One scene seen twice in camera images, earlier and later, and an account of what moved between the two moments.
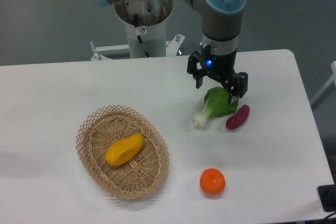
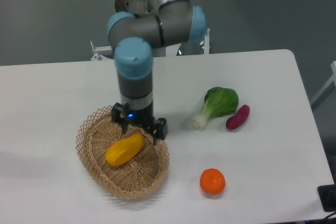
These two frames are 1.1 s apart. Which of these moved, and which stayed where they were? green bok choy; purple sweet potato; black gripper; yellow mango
Moved: black gripper
Stayed: purple sweet potato; green bok choy; yellow mango
